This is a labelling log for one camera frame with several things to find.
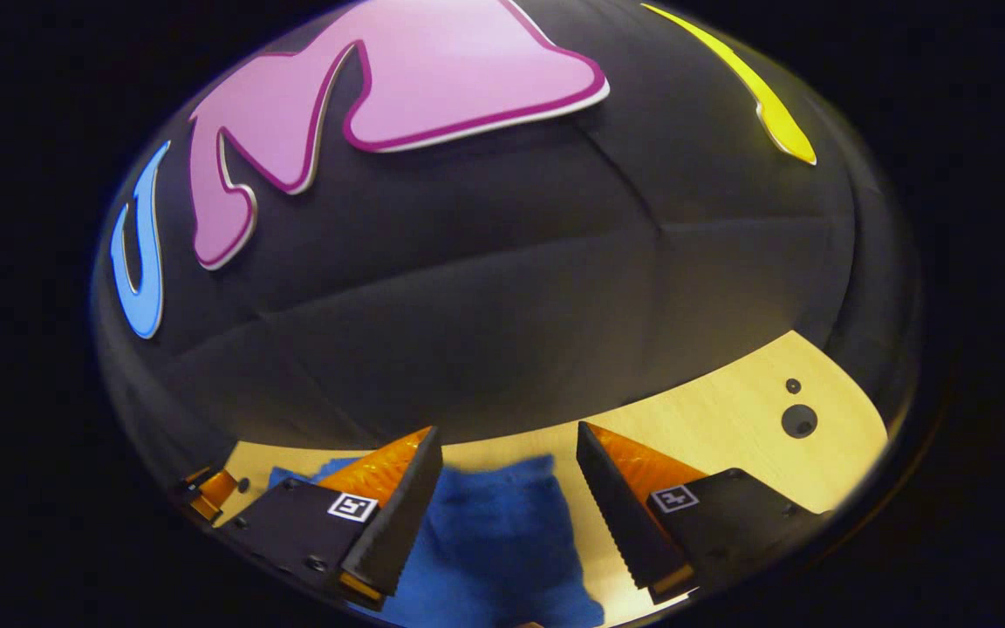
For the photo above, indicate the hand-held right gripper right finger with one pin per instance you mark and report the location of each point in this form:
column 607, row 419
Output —
column 614, row 515

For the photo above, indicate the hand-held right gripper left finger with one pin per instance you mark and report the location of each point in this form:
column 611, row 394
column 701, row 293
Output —
column 398, row 515

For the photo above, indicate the blue jacket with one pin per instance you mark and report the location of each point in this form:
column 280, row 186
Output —
column 494, row 541

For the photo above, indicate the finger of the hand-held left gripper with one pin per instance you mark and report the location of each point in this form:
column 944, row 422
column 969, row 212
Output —
column 216, row 490

